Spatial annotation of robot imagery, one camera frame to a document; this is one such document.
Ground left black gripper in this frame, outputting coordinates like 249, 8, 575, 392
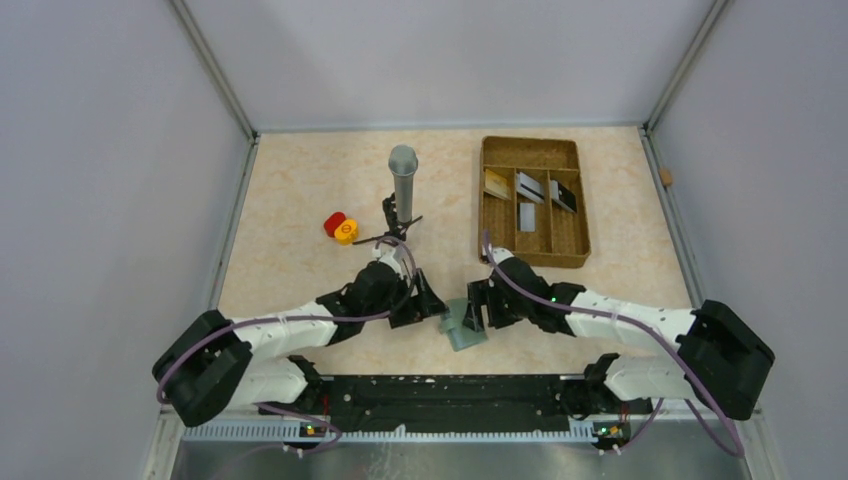
364, 268, 448, 328

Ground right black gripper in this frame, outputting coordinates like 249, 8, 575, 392
463, 278, 532, 332

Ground green card holder wallet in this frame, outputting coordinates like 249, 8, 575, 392
438, 298, 488, 352

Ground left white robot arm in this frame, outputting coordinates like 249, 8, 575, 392
152, 261, 448, 427

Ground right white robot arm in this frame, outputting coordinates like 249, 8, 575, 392
463, 248, 775, 421

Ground gold card in tray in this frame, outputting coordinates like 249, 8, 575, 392
483, 168, 511, 201

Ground brown woven cutlery tray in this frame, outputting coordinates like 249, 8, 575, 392
478, 136, 592, 269

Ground grey microphone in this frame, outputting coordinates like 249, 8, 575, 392
388, 144, 418, 224

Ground small wooden block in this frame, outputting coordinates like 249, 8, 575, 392
658, 168, 674, 188

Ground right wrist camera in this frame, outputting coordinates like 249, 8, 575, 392
484, 247, 514, 265

